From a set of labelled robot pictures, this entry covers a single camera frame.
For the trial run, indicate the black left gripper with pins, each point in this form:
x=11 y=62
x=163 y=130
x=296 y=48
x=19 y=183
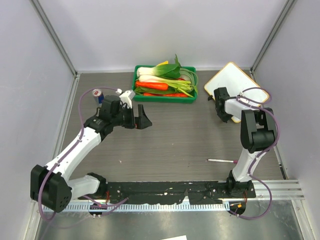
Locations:
x=141 y=122

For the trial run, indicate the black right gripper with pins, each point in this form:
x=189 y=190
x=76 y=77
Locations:
x=224 y=119

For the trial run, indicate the yellow framed whiteboard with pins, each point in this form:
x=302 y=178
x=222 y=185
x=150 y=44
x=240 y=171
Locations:
x=233 y=80

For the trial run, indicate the pink capped marker pen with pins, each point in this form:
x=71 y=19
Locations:
x=222 y=161

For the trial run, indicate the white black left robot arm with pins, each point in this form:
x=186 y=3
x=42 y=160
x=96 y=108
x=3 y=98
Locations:
x=51 y=186

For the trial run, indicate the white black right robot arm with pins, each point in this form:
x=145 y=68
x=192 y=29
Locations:
x=259 y=132

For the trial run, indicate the green plastic vegetable tray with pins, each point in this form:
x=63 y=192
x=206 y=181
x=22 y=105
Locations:
x=164 y=99

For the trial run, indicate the orange carrot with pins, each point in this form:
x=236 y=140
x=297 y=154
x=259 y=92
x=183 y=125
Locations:
x=152 y=85

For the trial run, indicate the white green leek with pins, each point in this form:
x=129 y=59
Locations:
x=178 y=85

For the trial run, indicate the red bull drink can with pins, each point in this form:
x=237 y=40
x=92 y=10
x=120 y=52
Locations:
x=98 y=95

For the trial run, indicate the green bok choy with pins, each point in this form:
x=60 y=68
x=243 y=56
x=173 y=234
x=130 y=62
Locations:
x=169 y=70

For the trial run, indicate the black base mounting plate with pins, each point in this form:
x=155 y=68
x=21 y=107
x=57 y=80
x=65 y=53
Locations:
x=174 y=192

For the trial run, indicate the white paper sheet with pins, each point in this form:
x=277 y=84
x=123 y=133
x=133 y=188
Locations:
x=182 y=237

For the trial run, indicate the slotted cable duct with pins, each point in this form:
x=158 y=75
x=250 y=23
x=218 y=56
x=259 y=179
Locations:
x=185 y=206

